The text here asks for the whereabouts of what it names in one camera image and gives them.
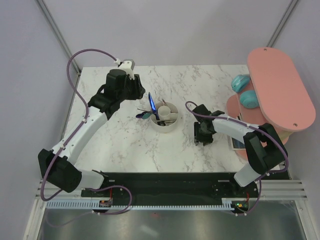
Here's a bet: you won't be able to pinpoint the teal plastic spoon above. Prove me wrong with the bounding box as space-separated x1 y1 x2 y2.
142 111 154 120

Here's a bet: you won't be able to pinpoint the white slotted cable duct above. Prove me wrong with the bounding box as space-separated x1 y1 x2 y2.
46 198 235 211

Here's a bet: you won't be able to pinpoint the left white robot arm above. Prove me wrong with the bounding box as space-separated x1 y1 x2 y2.
38 59 146 197

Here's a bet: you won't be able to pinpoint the black small spoon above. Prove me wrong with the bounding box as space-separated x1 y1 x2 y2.
156 120 177 127

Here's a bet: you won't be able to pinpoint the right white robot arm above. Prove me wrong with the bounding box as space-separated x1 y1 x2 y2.
190 104 289 197

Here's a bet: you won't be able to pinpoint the white round divided container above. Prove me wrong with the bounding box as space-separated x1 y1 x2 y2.
149 101 180 134

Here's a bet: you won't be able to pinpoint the purple long-handled spoon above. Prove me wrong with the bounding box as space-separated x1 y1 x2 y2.
135 113 144 119

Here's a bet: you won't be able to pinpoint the teal headphones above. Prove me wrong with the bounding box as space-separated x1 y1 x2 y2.
230 74 259 109

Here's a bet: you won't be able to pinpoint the pink oval shelf top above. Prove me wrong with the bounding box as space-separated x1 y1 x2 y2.
247 47 316 132

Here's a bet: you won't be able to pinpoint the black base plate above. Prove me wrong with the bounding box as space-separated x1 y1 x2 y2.
80 171 260 201

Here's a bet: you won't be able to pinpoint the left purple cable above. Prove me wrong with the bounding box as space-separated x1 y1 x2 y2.
39 49 133 228

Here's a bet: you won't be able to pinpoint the blue plastic knife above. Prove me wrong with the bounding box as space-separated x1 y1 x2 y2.
148 92 160 121

